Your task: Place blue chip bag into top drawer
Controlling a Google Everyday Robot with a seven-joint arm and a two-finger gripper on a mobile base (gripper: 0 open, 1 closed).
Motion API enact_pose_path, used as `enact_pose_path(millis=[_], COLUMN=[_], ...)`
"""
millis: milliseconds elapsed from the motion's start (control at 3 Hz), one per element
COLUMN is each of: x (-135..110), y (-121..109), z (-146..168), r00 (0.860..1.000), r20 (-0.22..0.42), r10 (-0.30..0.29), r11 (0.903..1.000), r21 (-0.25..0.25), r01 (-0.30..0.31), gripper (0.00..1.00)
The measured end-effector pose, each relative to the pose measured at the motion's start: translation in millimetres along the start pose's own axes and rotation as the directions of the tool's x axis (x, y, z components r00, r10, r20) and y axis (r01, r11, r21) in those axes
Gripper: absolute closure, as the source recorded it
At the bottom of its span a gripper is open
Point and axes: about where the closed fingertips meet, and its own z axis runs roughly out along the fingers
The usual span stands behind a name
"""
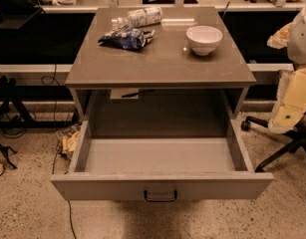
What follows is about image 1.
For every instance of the black drawer handle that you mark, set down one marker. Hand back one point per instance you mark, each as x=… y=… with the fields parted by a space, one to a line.
x=160 y=197

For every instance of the white label with pen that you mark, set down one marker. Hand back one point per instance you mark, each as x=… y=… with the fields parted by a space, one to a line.
x=127 y=93

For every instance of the open grey top drawer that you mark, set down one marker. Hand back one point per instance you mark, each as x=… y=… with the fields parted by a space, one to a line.
x=197 y=168

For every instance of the grey cabinet table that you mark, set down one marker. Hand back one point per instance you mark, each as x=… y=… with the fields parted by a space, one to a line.
x=166 y=62

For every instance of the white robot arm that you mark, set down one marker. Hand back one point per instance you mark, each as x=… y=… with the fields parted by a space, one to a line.
x=291 y=95

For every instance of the black office chair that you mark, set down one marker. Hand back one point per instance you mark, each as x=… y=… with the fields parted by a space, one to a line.
x=270 y=151

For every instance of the black tripod stand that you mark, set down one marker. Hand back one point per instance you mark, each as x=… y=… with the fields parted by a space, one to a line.
x=11 y=93

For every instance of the clear plastic water bottle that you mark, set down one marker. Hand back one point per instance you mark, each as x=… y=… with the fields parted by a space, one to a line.
x=139 y=18

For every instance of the crumpled yellow paper pile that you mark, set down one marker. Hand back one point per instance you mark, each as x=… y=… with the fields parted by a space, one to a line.
x=67 y=140

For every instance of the white ceramic bowl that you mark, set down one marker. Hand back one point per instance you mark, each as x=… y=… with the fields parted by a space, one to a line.
x=203 y=39

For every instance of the blue chip bag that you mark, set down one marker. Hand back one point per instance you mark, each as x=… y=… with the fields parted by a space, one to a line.
x=127 y=38

